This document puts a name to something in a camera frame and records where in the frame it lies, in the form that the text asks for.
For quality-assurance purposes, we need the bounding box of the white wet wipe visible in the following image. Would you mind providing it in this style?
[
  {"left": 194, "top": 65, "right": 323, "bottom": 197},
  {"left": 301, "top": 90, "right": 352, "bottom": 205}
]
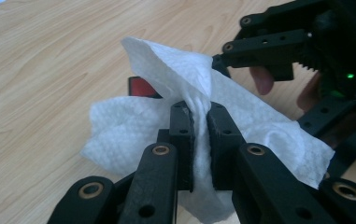
[{"left": 79, "top": 35, "right": 335, "bottom": 224}]

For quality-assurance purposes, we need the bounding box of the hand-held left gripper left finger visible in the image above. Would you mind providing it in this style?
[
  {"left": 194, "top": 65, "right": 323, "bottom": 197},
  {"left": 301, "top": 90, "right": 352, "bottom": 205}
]
[{"left": 156, "top": 100, "right": 196, "bottom": 192}]

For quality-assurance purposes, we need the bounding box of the multicoloured puzzle cube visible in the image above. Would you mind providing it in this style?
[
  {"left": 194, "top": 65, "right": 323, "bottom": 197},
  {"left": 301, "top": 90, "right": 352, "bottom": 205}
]
[{"left": 127, "top": 76, "right": 163, "bottom": 100}]

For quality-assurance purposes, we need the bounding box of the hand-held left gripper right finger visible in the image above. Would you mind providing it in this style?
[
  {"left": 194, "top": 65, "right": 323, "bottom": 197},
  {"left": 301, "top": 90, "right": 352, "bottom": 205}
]
[{"left": 206, "top": 101, "right": 248, "bottom": 191}]

